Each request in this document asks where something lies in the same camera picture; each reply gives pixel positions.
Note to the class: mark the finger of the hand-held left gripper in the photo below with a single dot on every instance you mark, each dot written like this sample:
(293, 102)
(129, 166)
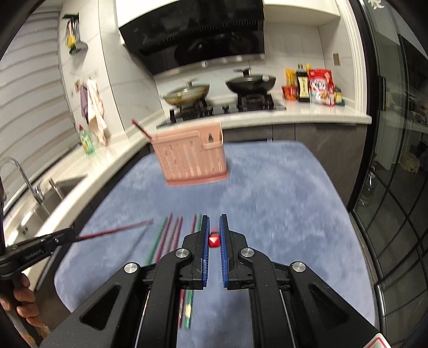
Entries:
(60, 239)

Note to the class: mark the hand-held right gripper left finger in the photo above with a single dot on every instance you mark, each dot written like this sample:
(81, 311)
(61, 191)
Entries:
(204, 244)

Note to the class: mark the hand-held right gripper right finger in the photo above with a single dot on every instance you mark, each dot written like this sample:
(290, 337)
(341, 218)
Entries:
(224, 244)

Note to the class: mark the pink plastic utensil holder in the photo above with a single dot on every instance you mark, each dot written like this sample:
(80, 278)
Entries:
(190, 157)

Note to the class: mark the hanging kitchen utensils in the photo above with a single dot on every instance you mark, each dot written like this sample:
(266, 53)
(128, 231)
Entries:
(74, 43)

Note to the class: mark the person's left hand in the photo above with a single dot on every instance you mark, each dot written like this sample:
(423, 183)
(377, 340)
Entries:
(23, 299)

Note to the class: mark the chrome kitchen faucet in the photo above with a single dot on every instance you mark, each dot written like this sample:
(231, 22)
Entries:
(28, 182)

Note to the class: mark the blue fluffy mat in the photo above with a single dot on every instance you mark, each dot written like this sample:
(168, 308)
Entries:
(284, 207)

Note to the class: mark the green dish soap bottle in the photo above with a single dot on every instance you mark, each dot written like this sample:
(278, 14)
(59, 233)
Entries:
(86, 142)

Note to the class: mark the grey base cabinet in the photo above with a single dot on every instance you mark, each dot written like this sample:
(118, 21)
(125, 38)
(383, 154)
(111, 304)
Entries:
(321, 157)

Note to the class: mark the grey window blinds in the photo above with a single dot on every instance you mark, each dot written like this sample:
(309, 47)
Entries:
(36, 110)

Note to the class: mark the white pink hanging towel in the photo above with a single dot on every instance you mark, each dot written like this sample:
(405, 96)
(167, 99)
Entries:
(97, 110)

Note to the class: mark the black gas stove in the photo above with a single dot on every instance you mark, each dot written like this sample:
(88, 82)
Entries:
(227, 107)

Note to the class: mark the purple hanging cloth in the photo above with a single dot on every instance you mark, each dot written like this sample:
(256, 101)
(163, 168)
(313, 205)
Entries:
(83, 100)

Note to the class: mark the steel wok with lid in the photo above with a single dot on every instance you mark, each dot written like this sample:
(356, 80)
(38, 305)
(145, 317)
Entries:
(185, 93)

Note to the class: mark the black wok with lid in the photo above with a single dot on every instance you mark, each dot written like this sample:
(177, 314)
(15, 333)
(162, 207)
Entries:
(250, 83)

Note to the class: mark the red round tub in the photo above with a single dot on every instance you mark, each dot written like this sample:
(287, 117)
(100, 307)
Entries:
(289, 93)

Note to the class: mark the dark soy sauce bottle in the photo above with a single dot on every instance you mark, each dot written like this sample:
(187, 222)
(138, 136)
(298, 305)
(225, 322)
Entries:
(303, 88)

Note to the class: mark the yellow seasoning packet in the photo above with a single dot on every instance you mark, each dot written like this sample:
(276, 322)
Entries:
(290, 77)

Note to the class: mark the red printed snack bag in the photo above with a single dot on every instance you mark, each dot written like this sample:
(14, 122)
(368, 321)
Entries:
(321, 87)

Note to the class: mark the small yellow blue-capped bottle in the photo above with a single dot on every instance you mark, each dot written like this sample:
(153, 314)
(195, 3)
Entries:
(338, 97)

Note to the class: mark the black framed glass door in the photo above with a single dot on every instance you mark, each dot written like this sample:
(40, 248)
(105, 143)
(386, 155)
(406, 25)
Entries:
(394, 150)

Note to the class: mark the black range hood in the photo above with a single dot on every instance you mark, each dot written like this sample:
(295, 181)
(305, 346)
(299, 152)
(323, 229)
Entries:
(200, 43)

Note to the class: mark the brown wall switch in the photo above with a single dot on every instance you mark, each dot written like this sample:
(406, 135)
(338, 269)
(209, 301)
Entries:
(336, 59)

